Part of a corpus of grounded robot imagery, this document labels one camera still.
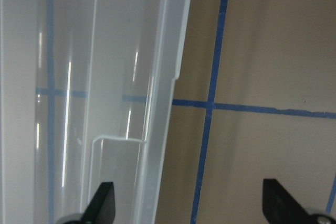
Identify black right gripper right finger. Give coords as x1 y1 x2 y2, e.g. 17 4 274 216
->
262 178 311 223

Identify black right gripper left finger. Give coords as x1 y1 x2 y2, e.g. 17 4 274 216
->
80 182 116 224

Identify clear plastic box lid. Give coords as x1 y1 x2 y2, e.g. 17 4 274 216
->
1 0 191 223

